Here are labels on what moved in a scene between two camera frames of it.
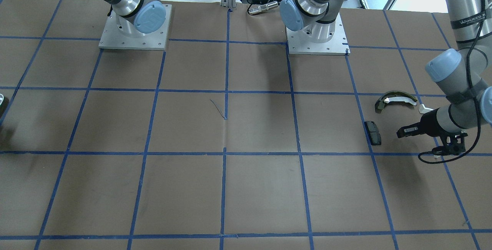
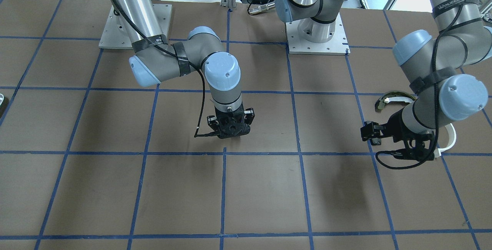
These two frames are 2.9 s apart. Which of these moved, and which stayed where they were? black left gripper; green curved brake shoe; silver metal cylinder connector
Moved: black left gripper
Stayed: silver metal cylinder connector; green curved brake shoe
